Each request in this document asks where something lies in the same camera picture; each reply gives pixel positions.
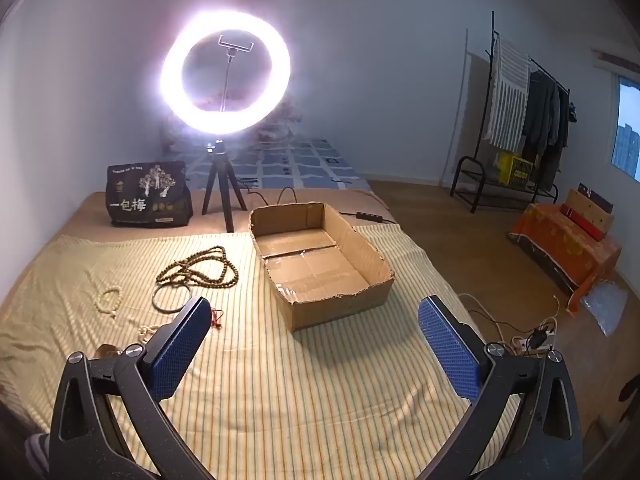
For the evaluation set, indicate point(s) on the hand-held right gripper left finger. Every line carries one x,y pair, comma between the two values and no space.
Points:
180,350

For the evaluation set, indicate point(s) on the black printed bag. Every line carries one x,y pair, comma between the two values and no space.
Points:
150,195

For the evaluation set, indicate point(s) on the dark hanging clothes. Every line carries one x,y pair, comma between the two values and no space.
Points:
542,115

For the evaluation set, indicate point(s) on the black tripod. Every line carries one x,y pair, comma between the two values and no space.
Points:
220,180

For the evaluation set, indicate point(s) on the cardboard box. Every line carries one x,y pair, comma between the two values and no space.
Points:
320,265

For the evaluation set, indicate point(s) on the striped yellow cloth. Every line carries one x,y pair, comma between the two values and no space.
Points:
300,385

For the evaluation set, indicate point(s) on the phone clamp holder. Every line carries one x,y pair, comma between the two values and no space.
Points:
236,46

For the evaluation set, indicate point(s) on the yellow gift box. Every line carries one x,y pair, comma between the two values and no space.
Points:
595,217

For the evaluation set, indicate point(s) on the red flat box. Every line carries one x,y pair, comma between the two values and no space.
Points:
582,225

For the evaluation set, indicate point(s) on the blue patterned blanket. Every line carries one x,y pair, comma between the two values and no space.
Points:
310,165

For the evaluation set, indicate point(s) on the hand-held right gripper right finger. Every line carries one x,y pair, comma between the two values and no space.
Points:
447,350

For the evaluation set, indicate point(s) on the tan bed sheet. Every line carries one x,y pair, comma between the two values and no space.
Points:
90,215

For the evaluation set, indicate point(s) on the black clothes rack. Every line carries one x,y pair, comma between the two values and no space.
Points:
462,180

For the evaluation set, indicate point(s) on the yellow crate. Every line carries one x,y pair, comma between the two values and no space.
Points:
512,167

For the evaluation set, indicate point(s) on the striped white towel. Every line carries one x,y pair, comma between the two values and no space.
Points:
507,95

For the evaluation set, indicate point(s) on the orange cloth covered stand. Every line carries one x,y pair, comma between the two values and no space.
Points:
560,255

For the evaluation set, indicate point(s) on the window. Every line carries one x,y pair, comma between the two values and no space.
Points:
627,130

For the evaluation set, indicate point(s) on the thin bangle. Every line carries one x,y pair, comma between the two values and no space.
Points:
156,305

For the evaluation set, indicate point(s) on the clear plastic bag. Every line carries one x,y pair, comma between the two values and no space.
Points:
605,307

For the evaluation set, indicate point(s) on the white power strip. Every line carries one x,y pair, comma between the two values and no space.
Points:
530,344

